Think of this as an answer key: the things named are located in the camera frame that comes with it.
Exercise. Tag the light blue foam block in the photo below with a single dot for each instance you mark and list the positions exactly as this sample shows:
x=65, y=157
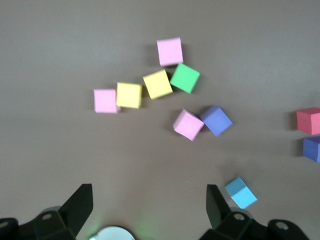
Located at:
x=240, y=193

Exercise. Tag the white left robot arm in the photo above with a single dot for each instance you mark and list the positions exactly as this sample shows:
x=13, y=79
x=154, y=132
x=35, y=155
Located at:
x=112, y=235

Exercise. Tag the purple foam block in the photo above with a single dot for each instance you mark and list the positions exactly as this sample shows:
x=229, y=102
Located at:
x=216, y=120
x=312, y=149

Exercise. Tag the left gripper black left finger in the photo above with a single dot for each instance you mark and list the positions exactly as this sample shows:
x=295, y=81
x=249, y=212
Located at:
x=50, y=227

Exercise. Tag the brown table cover sheet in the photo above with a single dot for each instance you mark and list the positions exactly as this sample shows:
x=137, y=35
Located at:
x=75, y=50

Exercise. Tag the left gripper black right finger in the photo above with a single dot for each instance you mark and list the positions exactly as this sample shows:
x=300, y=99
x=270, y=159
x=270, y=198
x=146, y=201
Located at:
x=237, y=227

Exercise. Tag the pink foam block with dents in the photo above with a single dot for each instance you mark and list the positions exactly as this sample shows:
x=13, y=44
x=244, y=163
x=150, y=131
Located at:
x=188, y=125

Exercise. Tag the yellow foam block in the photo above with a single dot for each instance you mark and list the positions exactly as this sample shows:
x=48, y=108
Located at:
x=157, y=84
x=128, y=95

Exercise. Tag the red foam block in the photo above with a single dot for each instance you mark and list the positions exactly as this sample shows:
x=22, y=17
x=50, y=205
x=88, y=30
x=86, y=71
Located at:
x=308, y=120

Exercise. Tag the green foam block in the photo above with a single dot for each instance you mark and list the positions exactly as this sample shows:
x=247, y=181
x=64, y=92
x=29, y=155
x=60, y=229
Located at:
x=185, y=78

